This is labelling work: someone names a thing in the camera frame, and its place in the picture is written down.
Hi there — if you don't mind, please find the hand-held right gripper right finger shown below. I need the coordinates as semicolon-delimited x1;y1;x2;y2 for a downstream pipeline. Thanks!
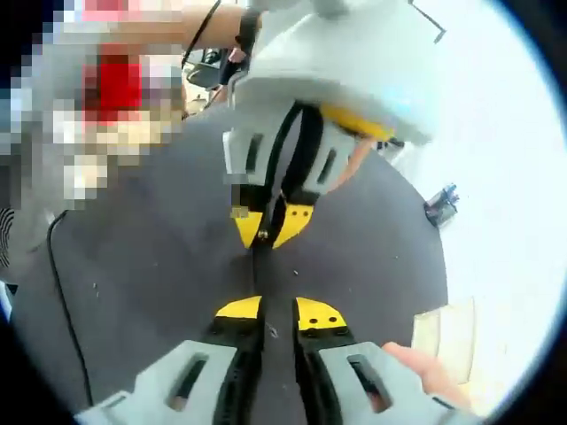
291;296;486;425

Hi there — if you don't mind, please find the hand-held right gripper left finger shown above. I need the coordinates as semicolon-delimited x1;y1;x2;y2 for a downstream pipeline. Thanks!
73;295;269;425

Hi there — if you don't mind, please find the cream desktop drawer organizer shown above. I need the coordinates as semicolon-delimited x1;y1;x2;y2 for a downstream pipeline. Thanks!
411;296;478;384

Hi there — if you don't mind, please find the person's left hand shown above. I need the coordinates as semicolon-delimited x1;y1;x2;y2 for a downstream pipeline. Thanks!
334;132;373;194

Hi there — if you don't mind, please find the person's right hand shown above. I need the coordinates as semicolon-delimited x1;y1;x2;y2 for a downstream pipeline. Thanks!
381;342;473;411

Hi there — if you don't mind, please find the black wristband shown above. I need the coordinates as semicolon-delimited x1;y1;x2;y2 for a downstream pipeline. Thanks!
234;7;263;48

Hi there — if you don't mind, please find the black mesh pen holder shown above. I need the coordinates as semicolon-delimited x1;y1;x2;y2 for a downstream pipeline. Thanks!
423;182;462;228

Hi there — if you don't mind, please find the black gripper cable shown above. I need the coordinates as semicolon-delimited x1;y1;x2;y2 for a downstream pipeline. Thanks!
179;0;222;70
46;210;95;407

